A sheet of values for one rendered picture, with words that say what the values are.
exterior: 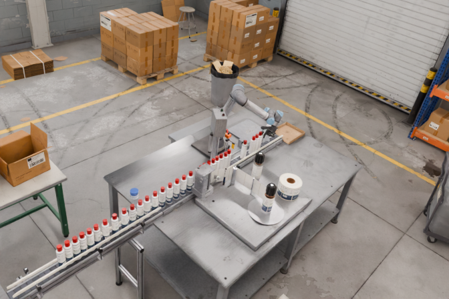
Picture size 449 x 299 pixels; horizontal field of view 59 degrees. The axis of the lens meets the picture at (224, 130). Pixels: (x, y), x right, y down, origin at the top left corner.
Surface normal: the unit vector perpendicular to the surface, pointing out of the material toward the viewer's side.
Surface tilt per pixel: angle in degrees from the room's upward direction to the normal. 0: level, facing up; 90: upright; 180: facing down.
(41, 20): 90
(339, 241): 0
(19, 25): 90
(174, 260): 1
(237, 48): 89
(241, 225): 0
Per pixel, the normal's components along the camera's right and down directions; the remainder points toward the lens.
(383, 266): 0.11, -0.82
